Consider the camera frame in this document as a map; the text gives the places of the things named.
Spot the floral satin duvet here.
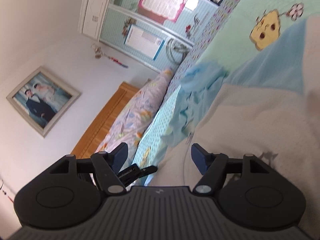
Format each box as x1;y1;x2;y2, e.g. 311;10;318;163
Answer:
94;67;175;185

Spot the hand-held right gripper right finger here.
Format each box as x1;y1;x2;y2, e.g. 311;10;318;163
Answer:
191;143;271;195

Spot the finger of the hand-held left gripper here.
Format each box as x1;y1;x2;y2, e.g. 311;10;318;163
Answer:
116;163;158;187

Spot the framed wedding photo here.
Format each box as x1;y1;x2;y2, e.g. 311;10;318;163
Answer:
6;66;82;138

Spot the white blue-edged wall poster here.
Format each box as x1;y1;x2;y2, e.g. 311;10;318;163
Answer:
124;24;165;60

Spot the wooden headboard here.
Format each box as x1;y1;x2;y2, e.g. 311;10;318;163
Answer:
71;81;140;155

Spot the wall lamp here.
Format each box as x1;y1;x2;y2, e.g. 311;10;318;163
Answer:
90;43;105;59

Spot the pink-edged wall poster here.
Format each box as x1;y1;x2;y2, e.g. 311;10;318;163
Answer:
138;0;188;24

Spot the white wardrobe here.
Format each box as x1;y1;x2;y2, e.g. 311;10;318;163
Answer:
78;0;227;73

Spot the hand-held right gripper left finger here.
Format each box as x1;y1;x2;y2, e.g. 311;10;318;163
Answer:
49;142;128;196

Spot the light blue and white jacket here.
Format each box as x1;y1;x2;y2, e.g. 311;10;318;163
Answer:
144;15;320;233

